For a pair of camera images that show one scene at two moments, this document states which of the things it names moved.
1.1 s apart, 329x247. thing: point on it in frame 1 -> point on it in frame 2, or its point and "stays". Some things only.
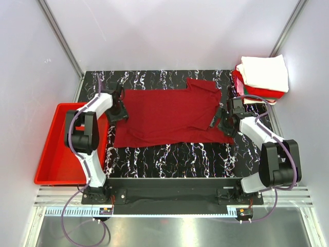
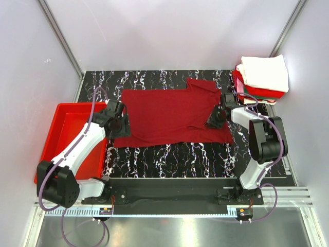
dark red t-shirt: x=170 y=116 stays
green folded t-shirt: x=245 y=92 stays
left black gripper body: x=117 y=112 -> x=122 y=129
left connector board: x=106 y=211 stays
